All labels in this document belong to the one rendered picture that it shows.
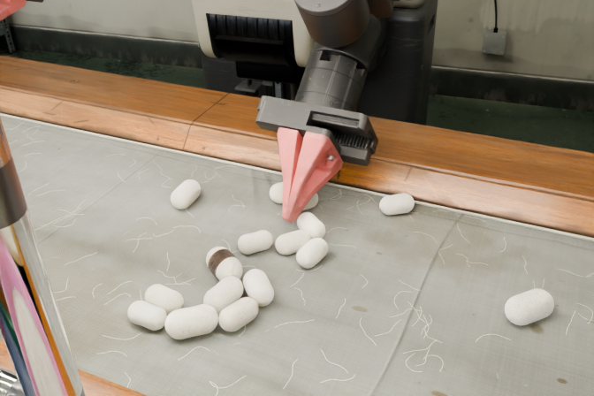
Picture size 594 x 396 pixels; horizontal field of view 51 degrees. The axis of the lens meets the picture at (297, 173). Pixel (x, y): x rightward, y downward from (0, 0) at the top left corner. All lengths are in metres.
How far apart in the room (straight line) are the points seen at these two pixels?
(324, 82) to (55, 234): 0.28
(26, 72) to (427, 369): 0.67
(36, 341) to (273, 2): 0.88
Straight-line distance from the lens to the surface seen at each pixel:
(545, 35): 2.56
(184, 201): 0.59
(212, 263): 0.50
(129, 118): 0.75
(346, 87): 0.56
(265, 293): 0.47
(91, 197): 0.65
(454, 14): 2.54
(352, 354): 0.45
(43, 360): 0.28
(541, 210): 0.60
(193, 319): 0.46
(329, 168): 0.57
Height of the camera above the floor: 1.08
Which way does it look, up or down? 32 degrees down
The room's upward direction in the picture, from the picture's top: 2 degrees counter-clockwise
